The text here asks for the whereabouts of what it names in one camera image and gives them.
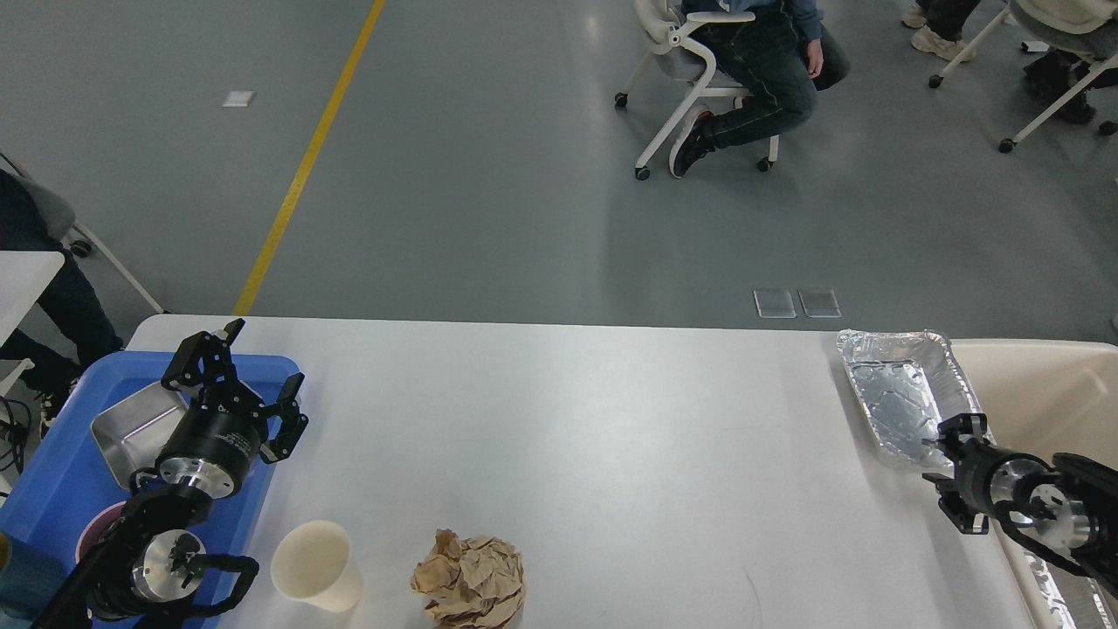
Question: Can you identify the white office chair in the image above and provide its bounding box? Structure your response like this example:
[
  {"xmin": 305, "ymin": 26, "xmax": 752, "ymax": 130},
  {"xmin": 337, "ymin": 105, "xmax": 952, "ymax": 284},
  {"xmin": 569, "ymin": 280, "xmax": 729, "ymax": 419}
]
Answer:
[{"xmin": 614, "ymin": 1, "xmax": 756, "ymax": 182}]

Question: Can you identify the blue plastic tray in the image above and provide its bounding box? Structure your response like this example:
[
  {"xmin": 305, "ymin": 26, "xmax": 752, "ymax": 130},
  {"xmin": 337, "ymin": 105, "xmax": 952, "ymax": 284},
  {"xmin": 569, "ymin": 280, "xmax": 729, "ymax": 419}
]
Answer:
[{"xmin": 0, "ymin": 351, "xmax": 302, "ymax": 629}]

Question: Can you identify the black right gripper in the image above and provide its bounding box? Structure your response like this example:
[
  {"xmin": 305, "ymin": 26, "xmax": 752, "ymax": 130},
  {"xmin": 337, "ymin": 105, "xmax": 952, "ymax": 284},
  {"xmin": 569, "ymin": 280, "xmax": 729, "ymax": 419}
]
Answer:
[{"xmin": 921, "ymin": 413, "xmax": 1014, "ymax": 535}]

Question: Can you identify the grey chair at left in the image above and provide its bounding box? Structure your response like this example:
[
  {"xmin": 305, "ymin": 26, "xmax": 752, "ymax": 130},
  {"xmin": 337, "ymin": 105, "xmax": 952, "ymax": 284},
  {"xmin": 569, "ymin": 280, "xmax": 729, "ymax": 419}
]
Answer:
[{"xmin": 1, "ymin": 151, "xmax": 170, "ymax": 315}]

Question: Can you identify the floor outlet cover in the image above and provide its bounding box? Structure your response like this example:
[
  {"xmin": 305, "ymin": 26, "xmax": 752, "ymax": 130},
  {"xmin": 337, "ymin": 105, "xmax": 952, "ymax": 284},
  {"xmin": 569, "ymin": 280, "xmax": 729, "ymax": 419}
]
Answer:
[
  {"xmin": 797, "ymin": 287, "xmax": 843, "ymax": 318},
  {"xmin": 752, "ymin": 289, "xmax": 797, "ymax": 320}
]

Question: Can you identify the pink plastic mug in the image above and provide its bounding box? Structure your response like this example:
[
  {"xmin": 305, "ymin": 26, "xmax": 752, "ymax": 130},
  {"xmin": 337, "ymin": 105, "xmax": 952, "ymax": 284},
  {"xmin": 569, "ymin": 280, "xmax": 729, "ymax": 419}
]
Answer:
[{"xmin": 73, "ymin": 501, "xmax": 127, "ymax": 564}]

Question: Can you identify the cream paper cup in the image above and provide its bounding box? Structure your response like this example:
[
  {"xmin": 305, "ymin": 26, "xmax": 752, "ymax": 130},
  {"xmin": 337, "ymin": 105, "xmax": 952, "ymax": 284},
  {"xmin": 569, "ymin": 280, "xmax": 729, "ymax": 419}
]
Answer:
[{"xmin": 269, "ymin": 520, "xmax": 363, "ymax": 613}]

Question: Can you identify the floor outlet cover left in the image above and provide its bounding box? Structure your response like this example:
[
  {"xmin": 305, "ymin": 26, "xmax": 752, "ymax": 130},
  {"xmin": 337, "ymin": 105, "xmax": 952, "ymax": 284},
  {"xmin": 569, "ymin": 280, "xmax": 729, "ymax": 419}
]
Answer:
[{"xmin": 752, "ymin": 289, "xmax": 797, "ymax": 320}]

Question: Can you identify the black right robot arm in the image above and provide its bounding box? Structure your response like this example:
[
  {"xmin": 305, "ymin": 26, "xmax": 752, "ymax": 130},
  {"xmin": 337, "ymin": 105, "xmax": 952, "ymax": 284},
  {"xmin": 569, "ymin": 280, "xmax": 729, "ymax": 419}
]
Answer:
[{"xmin": 922, "ymin": 411, "xmax": 1117, "ymax": 595}]

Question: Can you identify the floor outlet cover right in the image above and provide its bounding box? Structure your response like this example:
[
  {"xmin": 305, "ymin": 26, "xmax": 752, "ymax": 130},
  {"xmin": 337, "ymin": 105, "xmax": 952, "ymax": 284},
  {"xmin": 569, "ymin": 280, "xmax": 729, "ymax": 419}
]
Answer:
[{"xmin": 797, "ymin": 287, "xmax": 843, "ymax": 318}]

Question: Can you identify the stainless steel rectangular tin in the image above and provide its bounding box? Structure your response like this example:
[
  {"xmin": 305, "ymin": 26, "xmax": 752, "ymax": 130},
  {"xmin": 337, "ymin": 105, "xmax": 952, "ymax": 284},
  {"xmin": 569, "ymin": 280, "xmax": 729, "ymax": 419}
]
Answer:
[{"xmin": 91, "ymin": 383, "xmax": 188, "ymax": 490}]

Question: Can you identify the crumpled brown paper ball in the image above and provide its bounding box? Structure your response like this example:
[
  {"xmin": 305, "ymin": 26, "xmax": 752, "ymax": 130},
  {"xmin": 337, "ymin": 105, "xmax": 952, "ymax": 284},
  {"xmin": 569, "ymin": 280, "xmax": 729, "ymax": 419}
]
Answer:
[{"xmin": 409, "ymin": 528, "xmax": 527, "ymax": 628}]

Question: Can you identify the seated person right background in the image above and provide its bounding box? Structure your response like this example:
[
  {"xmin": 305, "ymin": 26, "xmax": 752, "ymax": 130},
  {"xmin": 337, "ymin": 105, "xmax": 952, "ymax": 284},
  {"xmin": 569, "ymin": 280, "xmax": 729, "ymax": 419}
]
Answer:
[{"xmin": 900, "ymin": 1, "xmax": 980, "ymax": 61}]

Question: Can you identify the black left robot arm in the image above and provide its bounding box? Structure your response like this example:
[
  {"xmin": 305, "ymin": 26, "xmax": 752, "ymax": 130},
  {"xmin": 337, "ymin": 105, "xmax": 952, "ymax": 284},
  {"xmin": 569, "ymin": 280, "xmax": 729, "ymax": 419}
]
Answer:
[{"xmin": 32, "ymin": 318, "xmax": 307, "ymax": 628}]

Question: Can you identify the beige plastic bin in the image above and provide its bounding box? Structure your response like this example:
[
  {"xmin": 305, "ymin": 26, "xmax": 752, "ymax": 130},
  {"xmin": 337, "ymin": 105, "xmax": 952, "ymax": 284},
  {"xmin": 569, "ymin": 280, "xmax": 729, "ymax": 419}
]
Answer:
[{"xmin": 953, "ymin": 339, "xmax": 1117, "ymax": 628}]

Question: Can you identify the aluminium foil tray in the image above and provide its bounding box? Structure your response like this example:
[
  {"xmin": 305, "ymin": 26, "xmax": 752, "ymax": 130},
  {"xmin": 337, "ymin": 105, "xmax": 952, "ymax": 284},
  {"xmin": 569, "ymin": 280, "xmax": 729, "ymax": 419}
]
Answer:
[{"xmin": 836, "ymin": 328, "xmax": 982, "ymax": 473}]

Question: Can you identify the white side table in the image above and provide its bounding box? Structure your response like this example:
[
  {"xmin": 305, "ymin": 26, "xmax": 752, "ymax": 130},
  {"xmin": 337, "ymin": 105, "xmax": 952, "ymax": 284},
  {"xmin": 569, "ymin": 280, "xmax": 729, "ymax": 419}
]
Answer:
[{"xmin": 1, "ymin": 251, "xmax": 65, "ymax": 343}]

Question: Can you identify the white chair right background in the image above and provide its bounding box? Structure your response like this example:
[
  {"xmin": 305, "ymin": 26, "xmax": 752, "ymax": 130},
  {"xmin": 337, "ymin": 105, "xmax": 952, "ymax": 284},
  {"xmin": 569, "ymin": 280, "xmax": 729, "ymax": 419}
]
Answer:
[{"xmin": 928, "ymin": 1, "xmax": 1115, "ymax": 154}]

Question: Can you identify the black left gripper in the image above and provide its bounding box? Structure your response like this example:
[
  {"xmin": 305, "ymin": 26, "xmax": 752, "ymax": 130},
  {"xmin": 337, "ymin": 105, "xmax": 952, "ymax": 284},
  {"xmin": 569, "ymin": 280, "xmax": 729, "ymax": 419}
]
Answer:
[{"xmin": 155, "ymin": 318, "xmax": 310, "ymax": 499}]

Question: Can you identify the person in beige sweater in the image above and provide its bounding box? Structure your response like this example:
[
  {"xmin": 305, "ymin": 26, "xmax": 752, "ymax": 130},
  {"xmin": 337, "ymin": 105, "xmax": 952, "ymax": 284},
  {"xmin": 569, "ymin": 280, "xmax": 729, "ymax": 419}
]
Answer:
[{"xmin": 667, "ymin": 1, "xmax": 850, "ymax": 178}]

